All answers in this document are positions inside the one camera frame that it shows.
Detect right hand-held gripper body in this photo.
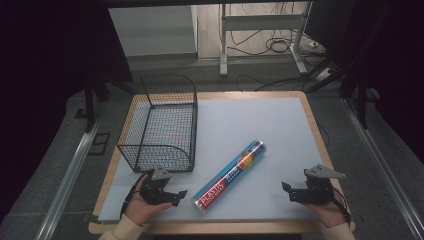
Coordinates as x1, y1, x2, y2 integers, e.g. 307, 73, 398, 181
289, 164, 347, 206

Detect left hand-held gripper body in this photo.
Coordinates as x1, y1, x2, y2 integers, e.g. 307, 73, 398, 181
139, 167, 176, 206

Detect blue plastic wrap box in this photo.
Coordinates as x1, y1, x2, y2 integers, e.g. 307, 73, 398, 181
192, 139, 267, 215

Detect black wire mesh basket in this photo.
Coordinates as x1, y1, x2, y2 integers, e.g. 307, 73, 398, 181
116, 73, 199, 174

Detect person's left hand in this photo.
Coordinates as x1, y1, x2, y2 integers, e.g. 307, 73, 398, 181
124, 174, 174, 227

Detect person's right hand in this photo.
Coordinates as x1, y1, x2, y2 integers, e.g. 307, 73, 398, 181
303, 191, 350, 229

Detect light blue table mat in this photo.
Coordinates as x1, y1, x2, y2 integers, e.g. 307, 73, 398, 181
97, 96, 326, 222

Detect black stand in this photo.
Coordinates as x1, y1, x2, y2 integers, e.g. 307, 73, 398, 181
305, 58, 381, 130
73, 78, 137, 134

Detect white power strip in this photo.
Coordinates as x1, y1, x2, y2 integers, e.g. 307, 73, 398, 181
315, 67, 336, 82

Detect white panel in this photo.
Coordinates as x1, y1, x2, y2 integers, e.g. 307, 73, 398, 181
108, 5, 198, 58

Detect left hand-held gripper cable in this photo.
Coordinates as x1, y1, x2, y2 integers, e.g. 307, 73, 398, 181
119, 170, 149, 219

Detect hand-held gripper cable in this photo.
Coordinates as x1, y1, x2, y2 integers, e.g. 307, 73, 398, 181
331, 186, 352, 226
119, 170, 149, 219

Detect right hand-held gripper cable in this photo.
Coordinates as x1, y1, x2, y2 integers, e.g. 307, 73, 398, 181
331, 186, 352, 226

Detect aluminium rail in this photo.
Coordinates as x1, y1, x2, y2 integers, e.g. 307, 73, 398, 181
342, 96, 424, 240
34, 103, 107, 240

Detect black cables on floor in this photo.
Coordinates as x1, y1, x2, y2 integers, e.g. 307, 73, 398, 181
221, 3, 331, 93

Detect white metal desk frame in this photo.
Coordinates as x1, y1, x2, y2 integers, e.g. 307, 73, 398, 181
218, 2, 314, 78

